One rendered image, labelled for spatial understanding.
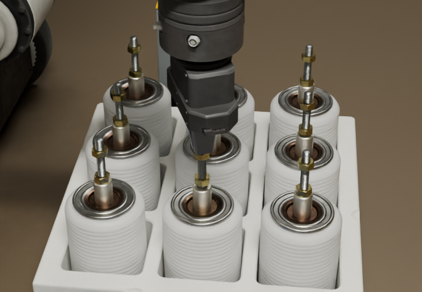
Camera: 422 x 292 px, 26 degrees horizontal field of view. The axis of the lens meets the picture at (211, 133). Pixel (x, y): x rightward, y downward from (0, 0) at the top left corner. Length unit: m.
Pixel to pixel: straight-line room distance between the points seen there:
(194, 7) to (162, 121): 0.41
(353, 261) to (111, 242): 0.29
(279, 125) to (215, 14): 0.39
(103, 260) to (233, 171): 0.20
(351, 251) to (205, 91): 0.32
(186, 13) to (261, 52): 0.99
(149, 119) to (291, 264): 0.32
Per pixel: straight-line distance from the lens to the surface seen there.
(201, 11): 0.89
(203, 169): 1.05
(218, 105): 0.95
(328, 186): 1.17
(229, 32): 0.91
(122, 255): 1.10
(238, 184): 1.18
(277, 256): 1.08
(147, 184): 1.19
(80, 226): 1.08
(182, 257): 1.09
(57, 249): 1.15
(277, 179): 1.16
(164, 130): 1.29
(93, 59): 1.87
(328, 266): 1.10
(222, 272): 1.10
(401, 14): 2.06
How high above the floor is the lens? 0.95
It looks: 36 degrees down
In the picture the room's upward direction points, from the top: straight up
